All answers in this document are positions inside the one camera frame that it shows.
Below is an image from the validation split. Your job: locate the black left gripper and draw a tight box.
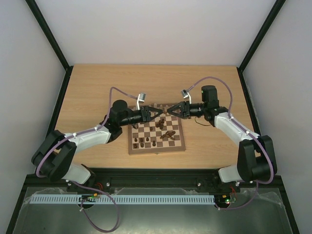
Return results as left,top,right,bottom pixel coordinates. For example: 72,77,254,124
120,106,163,127

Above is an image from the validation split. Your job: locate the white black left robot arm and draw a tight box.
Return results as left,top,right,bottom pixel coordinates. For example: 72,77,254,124
31,100,163,184

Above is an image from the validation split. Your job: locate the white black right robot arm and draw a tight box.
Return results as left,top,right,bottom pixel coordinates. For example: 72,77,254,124
167,85,277,191

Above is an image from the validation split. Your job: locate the row of light chess pieces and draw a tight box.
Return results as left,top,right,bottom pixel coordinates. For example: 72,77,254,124
150,103,174,113

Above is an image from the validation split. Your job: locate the pile of dark chess pieces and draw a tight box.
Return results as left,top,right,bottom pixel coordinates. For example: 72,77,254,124
144,116,181,142

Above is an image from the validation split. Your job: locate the wooden chess board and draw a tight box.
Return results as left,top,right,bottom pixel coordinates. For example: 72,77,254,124
128,102,186,156

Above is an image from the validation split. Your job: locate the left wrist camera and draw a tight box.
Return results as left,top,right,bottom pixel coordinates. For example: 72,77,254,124
136,93,146,110

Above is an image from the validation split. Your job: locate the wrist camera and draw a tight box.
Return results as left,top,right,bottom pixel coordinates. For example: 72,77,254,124
181,89,192,104
136,93,146,110

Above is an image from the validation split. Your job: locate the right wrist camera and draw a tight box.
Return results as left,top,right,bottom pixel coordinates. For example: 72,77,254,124
181,89,192,104

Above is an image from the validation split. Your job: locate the light blue slotted cable duct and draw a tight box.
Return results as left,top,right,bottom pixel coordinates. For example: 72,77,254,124
29,194,215,205

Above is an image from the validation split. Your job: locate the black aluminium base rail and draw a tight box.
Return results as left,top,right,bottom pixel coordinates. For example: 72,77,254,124
24,167,247,193

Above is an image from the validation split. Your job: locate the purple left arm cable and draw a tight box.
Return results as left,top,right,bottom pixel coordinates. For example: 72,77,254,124
36,87,141,177

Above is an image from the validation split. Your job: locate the black frame post right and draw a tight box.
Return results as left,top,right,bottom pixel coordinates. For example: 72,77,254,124
237,0,287,73

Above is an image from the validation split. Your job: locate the black frame post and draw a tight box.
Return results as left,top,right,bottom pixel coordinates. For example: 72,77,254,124
25,0,73,71
237,0,287,73

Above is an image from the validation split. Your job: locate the black frame post left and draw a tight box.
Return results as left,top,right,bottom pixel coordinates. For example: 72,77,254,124
25,0,73,71

